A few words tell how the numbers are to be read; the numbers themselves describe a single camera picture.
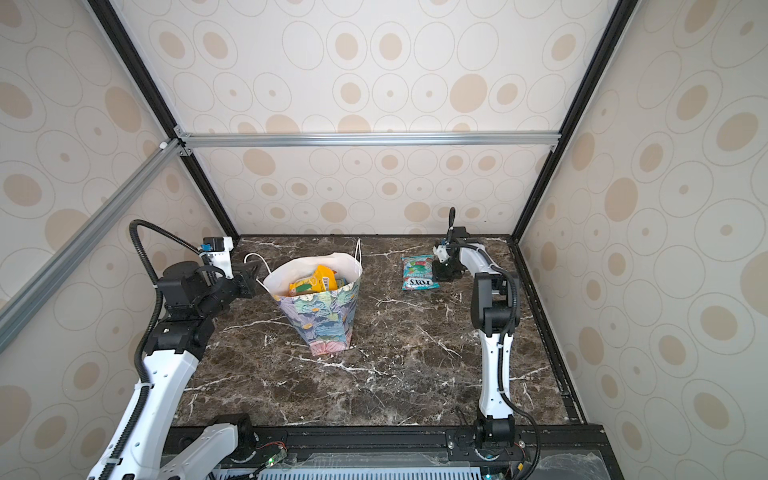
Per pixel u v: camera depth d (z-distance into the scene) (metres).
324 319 0.79
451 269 0.93
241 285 0.63
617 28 0.70
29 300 0.52
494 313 0.62
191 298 0.52
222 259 0.61
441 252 1.00
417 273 1.04
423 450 0.73
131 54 0.73
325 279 0.79
